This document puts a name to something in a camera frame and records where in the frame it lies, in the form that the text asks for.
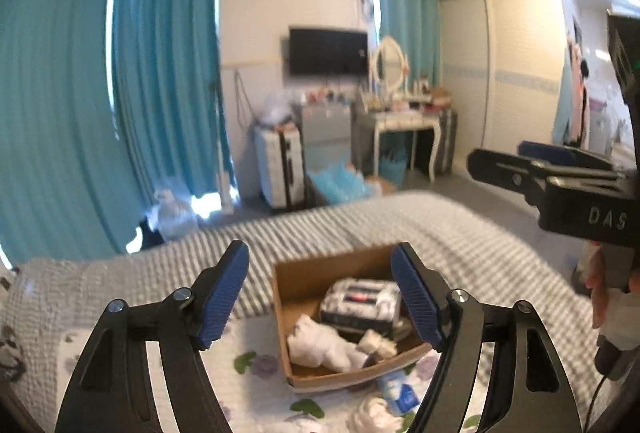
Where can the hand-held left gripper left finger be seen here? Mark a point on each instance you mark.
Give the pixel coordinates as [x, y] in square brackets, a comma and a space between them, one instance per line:
[226, 298]

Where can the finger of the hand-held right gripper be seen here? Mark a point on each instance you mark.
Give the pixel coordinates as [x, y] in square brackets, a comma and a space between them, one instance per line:
[547, 153]
[500, 170]

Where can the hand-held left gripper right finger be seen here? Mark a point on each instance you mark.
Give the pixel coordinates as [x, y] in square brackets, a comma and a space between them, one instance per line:
[413, 298]

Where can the brown cardboard box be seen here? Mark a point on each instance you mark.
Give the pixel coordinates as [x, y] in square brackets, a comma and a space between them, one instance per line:
[300, 278]

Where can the blue tissue packet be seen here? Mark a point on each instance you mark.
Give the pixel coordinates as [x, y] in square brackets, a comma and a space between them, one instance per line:
[397, 393]

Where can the white socks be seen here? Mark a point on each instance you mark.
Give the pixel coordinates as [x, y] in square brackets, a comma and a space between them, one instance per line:
[320, 343]

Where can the white cloth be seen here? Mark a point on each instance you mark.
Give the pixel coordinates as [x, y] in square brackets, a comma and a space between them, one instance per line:
[372, 415]

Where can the person's right hand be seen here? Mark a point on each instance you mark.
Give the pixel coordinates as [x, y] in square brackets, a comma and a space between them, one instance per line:
[596, 285]

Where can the striped tissue pack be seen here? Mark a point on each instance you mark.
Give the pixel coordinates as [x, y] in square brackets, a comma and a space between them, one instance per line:
[357, 300]

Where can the small beige rolled socks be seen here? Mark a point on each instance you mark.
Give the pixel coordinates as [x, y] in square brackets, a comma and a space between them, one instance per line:
[377, 342]

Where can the hanging clothes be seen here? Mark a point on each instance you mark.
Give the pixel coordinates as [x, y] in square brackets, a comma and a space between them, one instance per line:
[575, 88]

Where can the floral white quilt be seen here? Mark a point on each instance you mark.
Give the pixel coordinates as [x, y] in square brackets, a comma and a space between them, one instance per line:
[250, 393]

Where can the clear plastic bag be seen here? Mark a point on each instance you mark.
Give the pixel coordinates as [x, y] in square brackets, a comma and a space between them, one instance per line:
[172, 215]

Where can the cream sliding wardrobe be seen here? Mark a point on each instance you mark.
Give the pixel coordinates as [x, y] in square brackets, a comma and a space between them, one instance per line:
[500, 63]

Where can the teal plastic basket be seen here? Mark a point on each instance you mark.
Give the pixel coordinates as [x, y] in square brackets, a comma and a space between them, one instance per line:
[392, 169]

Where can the white dressing table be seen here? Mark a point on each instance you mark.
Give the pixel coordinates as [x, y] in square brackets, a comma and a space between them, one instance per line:
[400, 120]

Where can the pack of blue bottles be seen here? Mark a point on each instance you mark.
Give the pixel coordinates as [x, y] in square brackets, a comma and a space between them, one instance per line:
[337, 185]

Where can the white striped suitcase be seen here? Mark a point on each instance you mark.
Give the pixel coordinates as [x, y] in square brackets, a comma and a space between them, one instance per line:
[280, 163]

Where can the white oval mirror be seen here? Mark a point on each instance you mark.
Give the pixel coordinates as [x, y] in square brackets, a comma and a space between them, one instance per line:
[389, 65]

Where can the grey cabinet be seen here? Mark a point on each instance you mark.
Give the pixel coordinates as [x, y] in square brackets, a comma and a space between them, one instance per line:
[325, 128]

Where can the white plastic bag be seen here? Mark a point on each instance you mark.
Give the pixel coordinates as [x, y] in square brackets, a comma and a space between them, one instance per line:
[274, 109]

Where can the wide teal curtain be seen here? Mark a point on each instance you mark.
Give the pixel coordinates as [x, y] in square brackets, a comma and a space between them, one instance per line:
[55, 113]

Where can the black wall television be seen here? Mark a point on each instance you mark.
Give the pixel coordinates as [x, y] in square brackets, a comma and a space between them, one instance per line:
[327, 51]

